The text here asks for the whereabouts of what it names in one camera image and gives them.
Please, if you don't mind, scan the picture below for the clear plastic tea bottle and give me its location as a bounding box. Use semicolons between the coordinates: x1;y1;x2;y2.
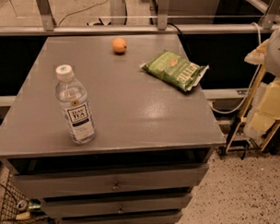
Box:
55;65;95;144

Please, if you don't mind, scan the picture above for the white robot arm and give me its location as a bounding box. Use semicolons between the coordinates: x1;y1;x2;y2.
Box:
244;25;280;77

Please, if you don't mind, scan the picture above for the grey drawer cabinet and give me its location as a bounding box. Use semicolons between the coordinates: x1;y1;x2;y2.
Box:
0;34;224;224

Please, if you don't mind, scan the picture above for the green snack bag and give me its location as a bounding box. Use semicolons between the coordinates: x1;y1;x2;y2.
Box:
140;50;209;91

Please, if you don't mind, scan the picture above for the orange fruit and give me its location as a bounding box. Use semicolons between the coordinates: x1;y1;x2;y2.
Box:
111;39;127;53

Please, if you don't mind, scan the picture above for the green drink can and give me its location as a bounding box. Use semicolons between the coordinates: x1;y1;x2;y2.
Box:
16;199;41;213

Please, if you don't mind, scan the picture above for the black cable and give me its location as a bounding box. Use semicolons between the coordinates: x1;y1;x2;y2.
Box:
166;23;193;54

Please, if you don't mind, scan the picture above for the metal railing frame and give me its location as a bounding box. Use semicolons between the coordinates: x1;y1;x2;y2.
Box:
0;0;280;37

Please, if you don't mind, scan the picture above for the wire mesh basket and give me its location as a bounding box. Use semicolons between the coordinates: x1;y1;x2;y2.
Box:
0;174;48;224

